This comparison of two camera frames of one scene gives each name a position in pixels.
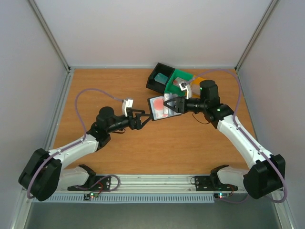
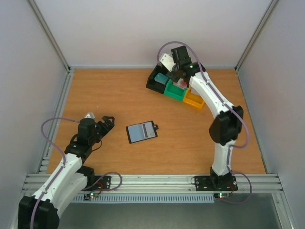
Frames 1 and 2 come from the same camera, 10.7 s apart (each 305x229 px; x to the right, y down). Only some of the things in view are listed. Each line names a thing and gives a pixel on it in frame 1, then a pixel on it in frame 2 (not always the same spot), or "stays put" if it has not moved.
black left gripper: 138,125 → 106,129
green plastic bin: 172,89 stays put
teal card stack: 161,78 stays put
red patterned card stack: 177,81 stays put
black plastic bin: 159,78 stays put
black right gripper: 179,105 → 173,73
